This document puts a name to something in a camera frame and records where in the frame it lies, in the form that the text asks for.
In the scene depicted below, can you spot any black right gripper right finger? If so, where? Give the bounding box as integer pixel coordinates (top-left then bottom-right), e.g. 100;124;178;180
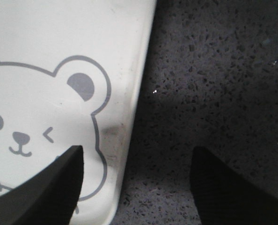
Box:
190;146;278;225

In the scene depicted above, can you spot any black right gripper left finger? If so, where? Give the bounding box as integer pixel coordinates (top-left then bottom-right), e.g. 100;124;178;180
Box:
0;146;84;225

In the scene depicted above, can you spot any cream bear serving tray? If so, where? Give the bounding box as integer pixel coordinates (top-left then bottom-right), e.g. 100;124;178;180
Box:
0;0;156;225

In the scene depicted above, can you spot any grey stone countertop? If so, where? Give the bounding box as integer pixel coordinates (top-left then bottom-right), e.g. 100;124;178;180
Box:
112;0;278;225

